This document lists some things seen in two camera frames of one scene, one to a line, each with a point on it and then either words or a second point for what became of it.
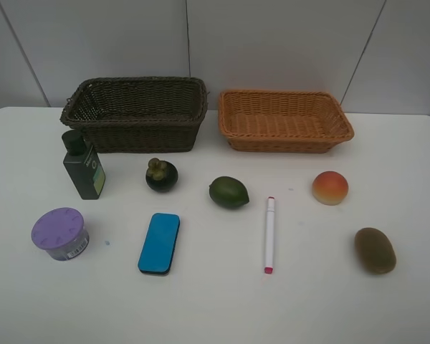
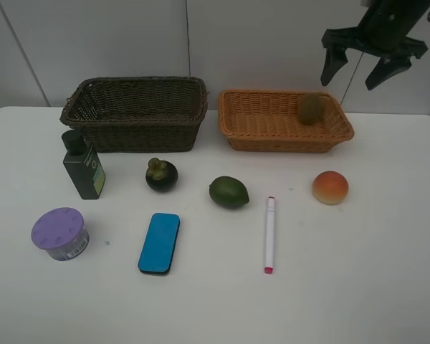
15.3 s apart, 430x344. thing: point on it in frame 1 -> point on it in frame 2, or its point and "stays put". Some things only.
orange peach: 330,188 stays put
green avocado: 228,193 stays put
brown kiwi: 375,250 -> 309,108
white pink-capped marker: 269,235 stays put
